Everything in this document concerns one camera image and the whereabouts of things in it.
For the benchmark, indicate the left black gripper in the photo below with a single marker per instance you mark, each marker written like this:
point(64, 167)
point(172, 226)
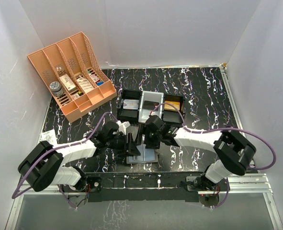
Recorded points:
point(131, 148)

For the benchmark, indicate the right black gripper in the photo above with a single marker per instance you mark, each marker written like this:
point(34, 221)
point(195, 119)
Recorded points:
point(139, 140)

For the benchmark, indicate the grey leather card holder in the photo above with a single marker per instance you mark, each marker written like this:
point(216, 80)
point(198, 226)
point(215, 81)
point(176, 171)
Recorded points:
point(146, 156)

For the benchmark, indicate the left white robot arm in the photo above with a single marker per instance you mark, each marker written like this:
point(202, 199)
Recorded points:
point(46, 164)

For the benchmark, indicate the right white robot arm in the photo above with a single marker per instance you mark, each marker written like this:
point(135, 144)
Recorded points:
point(234, 151)

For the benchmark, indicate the black left card tray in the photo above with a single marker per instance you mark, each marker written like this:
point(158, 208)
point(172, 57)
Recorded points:
point(128, 115)

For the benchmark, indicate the black card tray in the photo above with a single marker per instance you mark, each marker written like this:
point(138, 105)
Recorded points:
point(173, 117)
point(128, 115)

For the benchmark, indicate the black right card tray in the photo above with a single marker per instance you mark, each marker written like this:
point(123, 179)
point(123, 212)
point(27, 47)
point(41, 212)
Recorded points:
point(173, 117)

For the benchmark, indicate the white middle card tray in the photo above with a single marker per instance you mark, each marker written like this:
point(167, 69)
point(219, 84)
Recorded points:
point(150, 96)

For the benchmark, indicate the silver credit card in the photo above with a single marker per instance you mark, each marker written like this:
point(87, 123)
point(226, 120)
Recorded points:
point(130, 104)

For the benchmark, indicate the gold credit card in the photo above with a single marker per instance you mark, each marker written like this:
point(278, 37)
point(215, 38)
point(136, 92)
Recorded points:
point(172, 106)

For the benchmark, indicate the white label card stack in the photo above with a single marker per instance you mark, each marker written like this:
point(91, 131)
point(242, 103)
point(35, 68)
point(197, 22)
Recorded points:
point(84, 83)

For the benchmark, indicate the blue small object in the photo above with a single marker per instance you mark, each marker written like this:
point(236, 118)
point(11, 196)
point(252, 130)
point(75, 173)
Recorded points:
point(99, 83)

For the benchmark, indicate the small colourful packet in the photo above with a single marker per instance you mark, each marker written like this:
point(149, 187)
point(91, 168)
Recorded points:
point(95, 78)

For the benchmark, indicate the white patterned paper sheet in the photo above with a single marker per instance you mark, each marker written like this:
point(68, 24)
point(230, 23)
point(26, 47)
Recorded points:
point(49, 136)

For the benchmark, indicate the white red box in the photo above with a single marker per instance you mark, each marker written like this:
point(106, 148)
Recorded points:
point(68, 83)

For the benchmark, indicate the round patterned tin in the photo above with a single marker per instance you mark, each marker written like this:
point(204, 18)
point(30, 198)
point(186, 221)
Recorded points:
point(56, 88)

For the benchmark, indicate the orange plastic file organizer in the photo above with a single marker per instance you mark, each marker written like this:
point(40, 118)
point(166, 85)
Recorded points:
point(73, 56)

